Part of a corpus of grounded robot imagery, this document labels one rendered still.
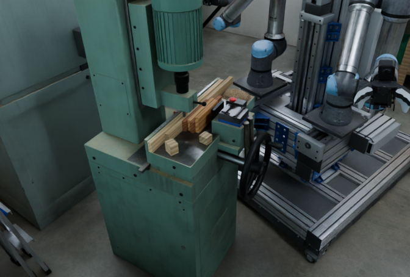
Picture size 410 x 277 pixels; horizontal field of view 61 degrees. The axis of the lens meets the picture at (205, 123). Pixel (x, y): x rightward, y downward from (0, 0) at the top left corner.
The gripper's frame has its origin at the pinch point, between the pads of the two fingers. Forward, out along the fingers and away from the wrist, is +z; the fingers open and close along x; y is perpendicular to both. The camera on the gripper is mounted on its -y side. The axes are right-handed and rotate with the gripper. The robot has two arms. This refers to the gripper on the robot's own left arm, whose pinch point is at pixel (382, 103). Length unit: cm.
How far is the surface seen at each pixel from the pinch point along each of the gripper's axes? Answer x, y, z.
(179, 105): 73, 12, -7
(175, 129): 74, 20, -2
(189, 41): 63, -16, -6
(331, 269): 14, 123, -33
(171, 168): 70, 28, 12
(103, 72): 104, -4, -2
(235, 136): 51, 25, -10
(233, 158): 52, 34, -7
